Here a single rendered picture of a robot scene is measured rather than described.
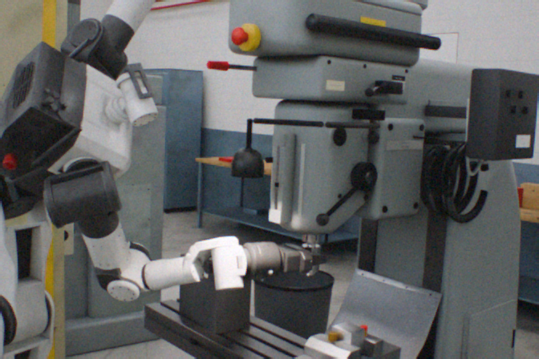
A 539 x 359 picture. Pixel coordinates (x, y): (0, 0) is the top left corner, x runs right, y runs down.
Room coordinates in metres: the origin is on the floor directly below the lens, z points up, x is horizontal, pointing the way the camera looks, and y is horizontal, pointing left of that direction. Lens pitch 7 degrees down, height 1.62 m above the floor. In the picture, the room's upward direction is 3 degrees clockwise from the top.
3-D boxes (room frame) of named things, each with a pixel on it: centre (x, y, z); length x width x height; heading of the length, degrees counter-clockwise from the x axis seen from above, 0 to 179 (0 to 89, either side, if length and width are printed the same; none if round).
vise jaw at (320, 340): (1.41, -0.17, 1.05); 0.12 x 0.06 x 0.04; 44
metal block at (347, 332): (1.45, -0.21, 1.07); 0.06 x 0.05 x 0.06; 44
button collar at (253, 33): (1.40, 0.06, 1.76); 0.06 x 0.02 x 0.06; 41
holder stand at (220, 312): (1.83, 0.15, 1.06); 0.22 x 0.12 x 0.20; 36
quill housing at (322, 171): (1.56, -0.12, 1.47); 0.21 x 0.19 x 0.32; 41
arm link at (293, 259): (1.51, -0.03, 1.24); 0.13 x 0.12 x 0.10; 28
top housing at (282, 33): (1.56, -0.12, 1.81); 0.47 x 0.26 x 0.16; 131
